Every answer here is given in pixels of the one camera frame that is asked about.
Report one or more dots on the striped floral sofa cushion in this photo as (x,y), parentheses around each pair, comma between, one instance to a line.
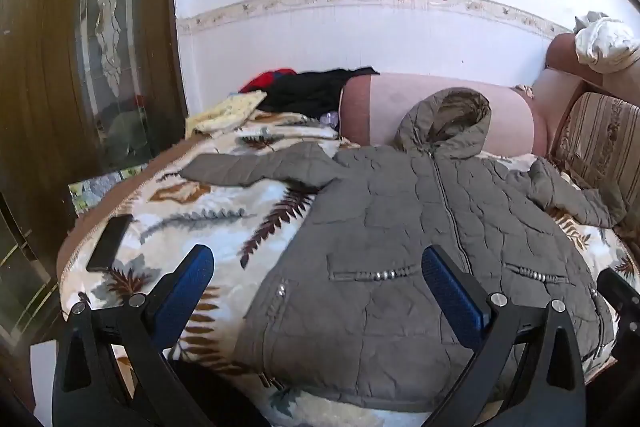
(600,142)

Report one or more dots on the small purple cloth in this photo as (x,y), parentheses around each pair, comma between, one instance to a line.
(330,119)

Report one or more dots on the person's black trouser leg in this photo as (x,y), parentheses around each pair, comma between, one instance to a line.
(220,397)

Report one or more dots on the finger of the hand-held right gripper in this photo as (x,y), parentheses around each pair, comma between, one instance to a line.
(625,302)

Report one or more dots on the pink bolster cushion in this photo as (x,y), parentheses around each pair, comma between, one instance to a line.
(380,107)

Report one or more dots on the black garment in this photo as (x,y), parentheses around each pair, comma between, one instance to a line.
(310,92)

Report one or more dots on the black smartphone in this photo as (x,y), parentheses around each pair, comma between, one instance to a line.
(110,242)

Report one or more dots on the olive quilted hooded jacket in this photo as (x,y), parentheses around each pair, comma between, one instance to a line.
(400,232)

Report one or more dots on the leaf print fleece blanket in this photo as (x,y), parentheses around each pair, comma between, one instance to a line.
(200,207)

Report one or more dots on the wooden door with glass inlay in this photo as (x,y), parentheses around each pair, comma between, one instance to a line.
(45,57)

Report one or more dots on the white crumpled cloth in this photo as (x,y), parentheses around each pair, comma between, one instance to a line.
(605,42)

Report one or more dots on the patterned floor mat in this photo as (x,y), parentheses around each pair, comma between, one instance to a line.
(100,189)

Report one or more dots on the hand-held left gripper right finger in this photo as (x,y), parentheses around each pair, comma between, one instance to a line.
(452,294)

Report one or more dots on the yellow patterned cloth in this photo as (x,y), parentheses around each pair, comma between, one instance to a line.
(225,112)

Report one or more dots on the glass panel with brass strips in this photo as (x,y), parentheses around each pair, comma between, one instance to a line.
(25,277)

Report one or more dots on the small floral cloth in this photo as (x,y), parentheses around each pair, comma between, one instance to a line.
(525,92)

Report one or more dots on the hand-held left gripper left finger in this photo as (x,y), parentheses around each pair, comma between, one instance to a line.
(185,292)

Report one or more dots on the pink brown sofa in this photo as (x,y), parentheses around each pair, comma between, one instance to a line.
(555,107)

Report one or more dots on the red garment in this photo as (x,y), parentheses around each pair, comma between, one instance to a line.
(262,81)

